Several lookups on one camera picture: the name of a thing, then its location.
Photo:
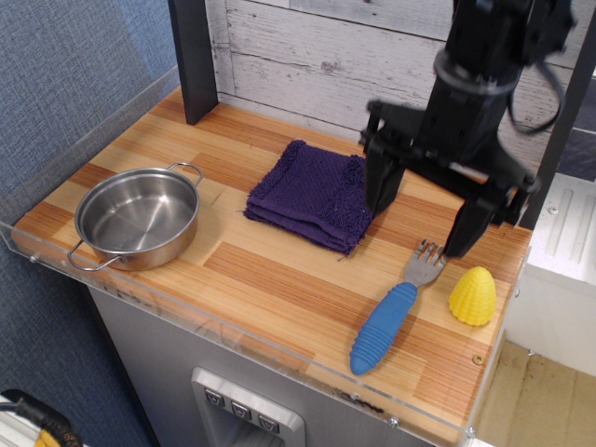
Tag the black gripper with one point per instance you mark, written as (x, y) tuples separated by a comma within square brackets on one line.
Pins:
[(457, 127)]

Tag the blue handled metal fork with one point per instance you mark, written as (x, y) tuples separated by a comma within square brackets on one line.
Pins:
[(382, 326)]

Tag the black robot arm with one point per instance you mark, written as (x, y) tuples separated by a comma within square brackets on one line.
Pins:
[(489, 45)]

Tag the purple folded cloth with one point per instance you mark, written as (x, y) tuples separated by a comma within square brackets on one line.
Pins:
[(315, 194)]

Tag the white ribbed appliance top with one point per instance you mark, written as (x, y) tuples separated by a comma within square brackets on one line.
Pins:
[(563, 241)]

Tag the yellow plastic corn piece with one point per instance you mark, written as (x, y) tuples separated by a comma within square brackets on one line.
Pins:
[(473, 298)]

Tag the stainless steel pot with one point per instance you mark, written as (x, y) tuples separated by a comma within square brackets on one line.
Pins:
[(139, 219)]

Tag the silver dispenser button panel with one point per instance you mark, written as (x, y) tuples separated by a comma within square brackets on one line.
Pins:
[(236, 416)]

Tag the yellow object bottom left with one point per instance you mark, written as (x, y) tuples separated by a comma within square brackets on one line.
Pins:
[(46, 439)]

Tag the dark right upright post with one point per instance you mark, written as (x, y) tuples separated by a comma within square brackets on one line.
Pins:
[(571, 148)]

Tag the dark upright post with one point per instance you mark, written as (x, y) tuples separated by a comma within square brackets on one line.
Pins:
[(571, 148), (190, 30)]

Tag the dark left upright post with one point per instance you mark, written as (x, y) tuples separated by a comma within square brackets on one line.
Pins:
[(190, 30)]

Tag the clear acrylic guard rail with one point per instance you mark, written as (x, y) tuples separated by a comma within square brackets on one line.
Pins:
[(259, 325)]

